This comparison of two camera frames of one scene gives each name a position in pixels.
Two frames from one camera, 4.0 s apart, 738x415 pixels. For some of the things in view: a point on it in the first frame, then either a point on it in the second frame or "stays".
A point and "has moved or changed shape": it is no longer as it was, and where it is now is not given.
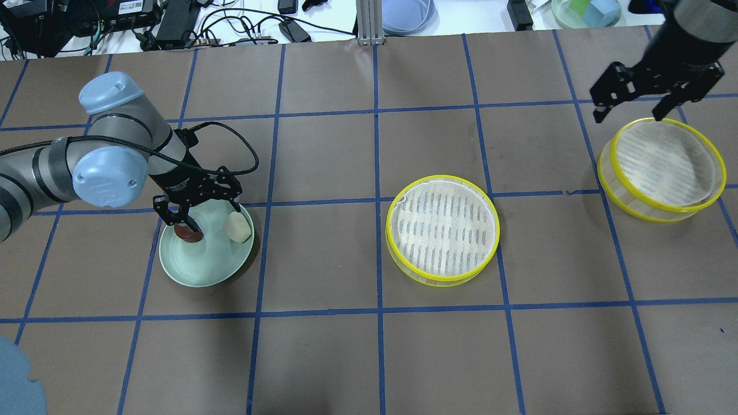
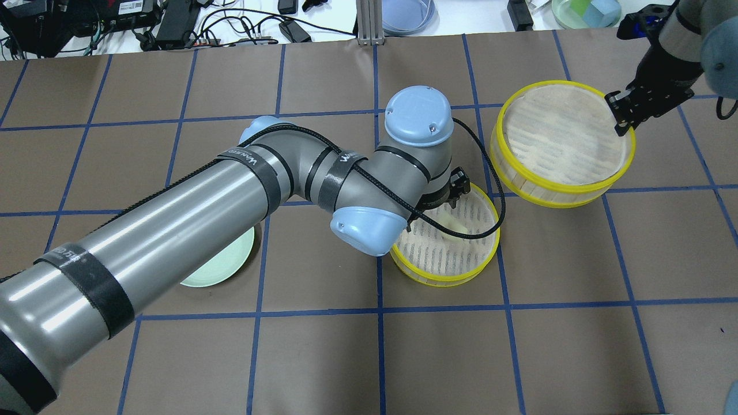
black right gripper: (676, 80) → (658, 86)
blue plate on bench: (409, 17) stays
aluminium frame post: (369, 22) stays
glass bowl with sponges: (586, 14) stays
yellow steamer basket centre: (441, 230) stays
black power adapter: (290, 29) stays
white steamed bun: (237, 227) has moved or changed shape
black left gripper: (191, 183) → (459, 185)
